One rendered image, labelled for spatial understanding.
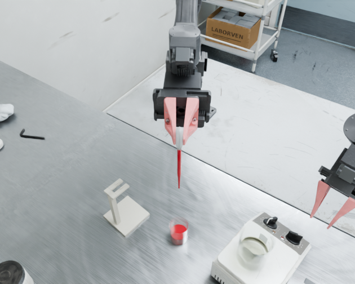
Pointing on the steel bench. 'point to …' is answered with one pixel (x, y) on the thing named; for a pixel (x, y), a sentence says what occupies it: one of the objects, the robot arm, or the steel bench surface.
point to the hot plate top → (229, 256)
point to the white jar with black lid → (9, 274)
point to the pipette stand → (123, 210)
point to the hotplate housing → (222, 275)
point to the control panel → (281, 230)
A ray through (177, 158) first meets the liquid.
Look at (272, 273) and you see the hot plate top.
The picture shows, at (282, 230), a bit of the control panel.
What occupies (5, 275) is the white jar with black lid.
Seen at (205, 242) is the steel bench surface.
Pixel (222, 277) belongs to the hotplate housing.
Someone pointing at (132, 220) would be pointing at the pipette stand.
